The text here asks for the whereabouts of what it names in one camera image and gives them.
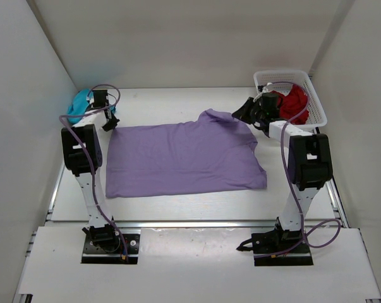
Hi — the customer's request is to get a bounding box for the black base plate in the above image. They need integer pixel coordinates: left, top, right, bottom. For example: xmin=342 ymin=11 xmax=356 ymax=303
xmin=81 ymin=230 xmax=141 ymax=265
xmin=251 ymin=230 xmax=313 ymax=266

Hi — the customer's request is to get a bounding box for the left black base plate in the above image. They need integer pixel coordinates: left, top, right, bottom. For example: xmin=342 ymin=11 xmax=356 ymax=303
xmin=81 ymin=230 xmax=141 ymax=265

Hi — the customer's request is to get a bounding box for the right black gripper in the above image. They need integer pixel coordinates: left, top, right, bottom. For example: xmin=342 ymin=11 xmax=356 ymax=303
xmin=234 ymin=98 xmax=267 ymax=126

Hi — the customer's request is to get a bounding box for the white plastic basket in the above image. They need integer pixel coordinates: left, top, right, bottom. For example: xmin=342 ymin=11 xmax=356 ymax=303
xmin=253 ymin=70 xmax=327 ymax=131

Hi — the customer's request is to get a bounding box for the teal t-shirt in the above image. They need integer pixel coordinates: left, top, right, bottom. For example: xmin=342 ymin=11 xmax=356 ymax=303
xmin=59 ymin=89 xmax=118 ymax=125

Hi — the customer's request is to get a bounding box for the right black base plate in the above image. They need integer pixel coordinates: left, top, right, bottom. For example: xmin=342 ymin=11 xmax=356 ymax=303
xmin=251 ymin=230 xmax=313 ymax=266

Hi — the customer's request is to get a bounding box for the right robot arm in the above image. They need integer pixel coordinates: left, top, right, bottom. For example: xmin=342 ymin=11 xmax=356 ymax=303
xmin=232 ymin=92 xmax=333 ymax=259

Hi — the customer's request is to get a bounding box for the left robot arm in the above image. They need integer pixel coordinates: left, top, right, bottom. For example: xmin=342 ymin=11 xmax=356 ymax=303
xmin=59 ymin=86 xmax=124 ymax=254

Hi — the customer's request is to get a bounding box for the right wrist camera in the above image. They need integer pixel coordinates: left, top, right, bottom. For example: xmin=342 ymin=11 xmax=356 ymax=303
xmin=257 ymin=82 xmax=273 ymax=93

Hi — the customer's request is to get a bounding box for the lavender t-shirt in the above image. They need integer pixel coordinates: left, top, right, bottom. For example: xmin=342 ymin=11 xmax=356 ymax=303
xmin=106 ymin=109 xmax=267 ymax=199

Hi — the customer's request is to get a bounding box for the red garment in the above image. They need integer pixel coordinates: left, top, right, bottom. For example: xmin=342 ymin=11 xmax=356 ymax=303
xmin=273 ymin=85 xmax=309 ymax=125

